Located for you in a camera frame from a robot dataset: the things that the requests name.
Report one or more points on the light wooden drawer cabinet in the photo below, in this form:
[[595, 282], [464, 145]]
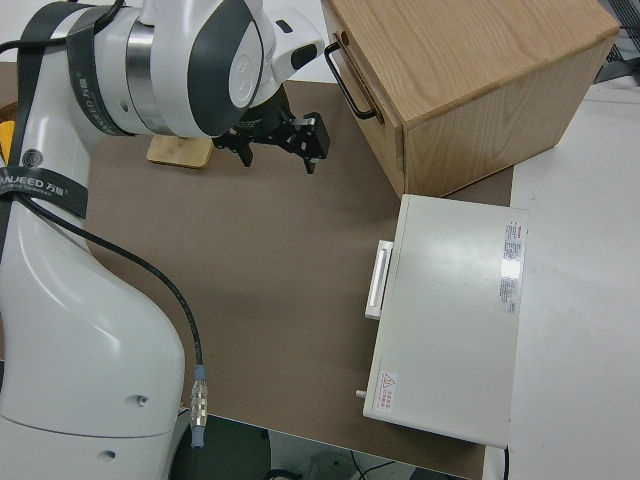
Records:
[[475, 75]]

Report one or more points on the brown table mat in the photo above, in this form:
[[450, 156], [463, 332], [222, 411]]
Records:
[[280, 260]]

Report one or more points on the wooden drawer front panel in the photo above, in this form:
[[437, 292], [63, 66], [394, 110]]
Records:
[[372, 95]]

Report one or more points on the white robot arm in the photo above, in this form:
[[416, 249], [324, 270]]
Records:
[[75, 310]]

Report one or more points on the white metal appliance box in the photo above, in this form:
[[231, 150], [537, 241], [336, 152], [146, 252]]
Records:
[[445, 310]]

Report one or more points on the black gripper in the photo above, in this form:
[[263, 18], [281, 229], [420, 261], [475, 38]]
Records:
[[270, 127]]

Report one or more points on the wooden stand with square base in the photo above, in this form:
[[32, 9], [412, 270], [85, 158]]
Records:
[[177, 152]]

